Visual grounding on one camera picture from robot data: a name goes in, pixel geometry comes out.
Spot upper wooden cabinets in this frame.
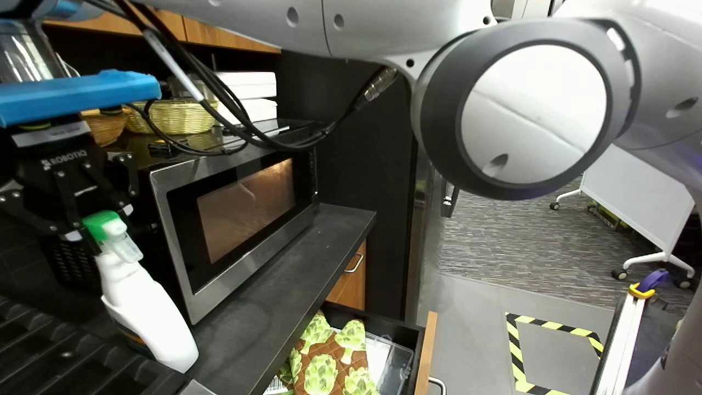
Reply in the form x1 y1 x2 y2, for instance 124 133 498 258
47 8 282 54

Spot white rolling board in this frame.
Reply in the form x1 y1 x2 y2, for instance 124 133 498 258
550 145 696 287

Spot white stacked boxes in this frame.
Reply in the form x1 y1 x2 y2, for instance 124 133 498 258
218 71 278 123

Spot white green spray bottle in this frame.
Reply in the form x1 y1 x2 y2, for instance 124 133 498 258
84 210 201 374

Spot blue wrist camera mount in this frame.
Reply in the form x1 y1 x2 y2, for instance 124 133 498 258
0 71 163 127

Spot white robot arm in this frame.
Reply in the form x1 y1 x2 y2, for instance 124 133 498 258
124 0 702 200

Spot open wooden drawer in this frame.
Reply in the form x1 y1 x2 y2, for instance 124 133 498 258
263 303 440 395

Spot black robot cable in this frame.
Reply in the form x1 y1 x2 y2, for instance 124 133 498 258
86 0 405 156

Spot stainless steel refrigerator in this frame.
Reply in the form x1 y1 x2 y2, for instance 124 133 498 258
406 166 458 322

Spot yellow woven basket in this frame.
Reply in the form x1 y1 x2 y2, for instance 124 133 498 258
124 98 215 135

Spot lower wooden cabinet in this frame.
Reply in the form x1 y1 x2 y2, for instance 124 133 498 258
328 246 367 310

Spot stainless steel microwave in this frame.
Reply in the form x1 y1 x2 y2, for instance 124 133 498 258
120 133 319 325

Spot green patterned oven mitt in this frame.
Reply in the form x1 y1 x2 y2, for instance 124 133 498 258
277 311 380 395

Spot black gas stove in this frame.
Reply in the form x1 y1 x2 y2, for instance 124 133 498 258
0 298 188 395

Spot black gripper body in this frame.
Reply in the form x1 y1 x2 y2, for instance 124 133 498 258
0 121 138 229

